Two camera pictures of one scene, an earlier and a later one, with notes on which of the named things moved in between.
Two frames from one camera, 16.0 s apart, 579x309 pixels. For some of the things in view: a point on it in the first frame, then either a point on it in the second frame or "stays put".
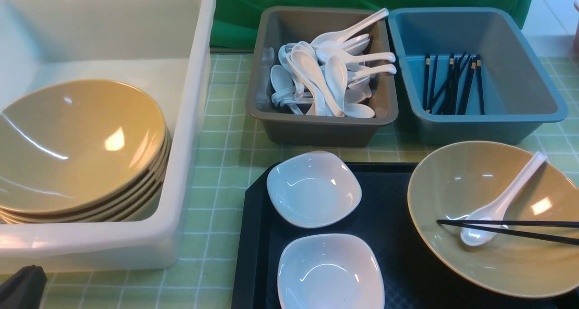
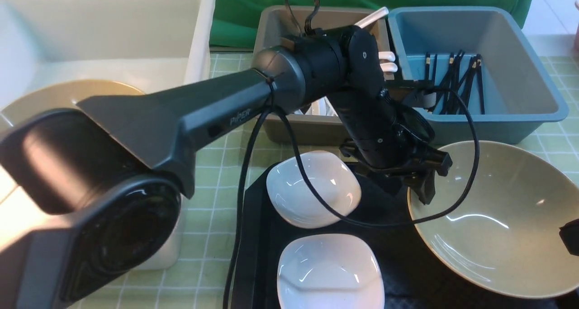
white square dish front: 330,271 stays put
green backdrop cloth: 239,5 stays put
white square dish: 370,197 to 294,202
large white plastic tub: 156,40 stays put
